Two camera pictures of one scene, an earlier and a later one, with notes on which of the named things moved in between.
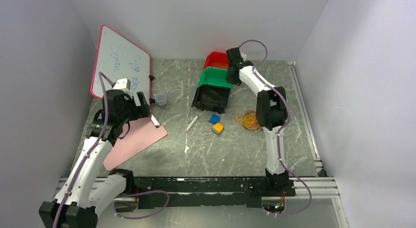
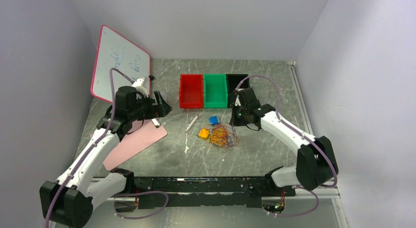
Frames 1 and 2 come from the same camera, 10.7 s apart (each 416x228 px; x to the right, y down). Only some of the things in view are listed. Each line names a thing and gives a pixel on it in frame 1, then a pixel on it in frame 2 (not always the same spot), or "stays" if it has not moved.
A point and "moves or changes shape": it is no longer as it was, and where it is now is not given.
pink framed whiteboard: x=119 y=59 stays
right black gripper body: x=232 y=79 → x=239 y=117
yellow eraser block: x=217 y=128 moves or changes shape
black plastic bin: x=211 y=98 moves or changes shape
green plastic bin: x=215 y=76 moves or changes shape
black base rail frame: x=209 y=191 stays
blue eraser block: x=215 y=118 stays
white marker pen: x=192 y=123 stays
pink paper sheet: x=143 y=133 stays
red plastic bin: x=218 y=60 → x=191 y=91
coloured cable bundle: x=247 y=120 moves or changes shape
